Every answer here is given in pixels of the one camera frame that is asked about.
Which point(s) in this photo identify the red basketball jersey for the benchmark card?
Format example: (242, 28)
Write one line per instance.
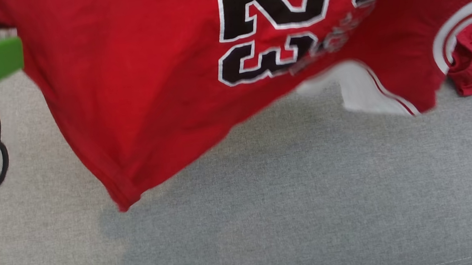
(151, 93)

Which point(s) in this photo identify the grey fabric sofa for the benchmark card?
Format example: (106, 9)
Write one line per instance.
(311, 207)

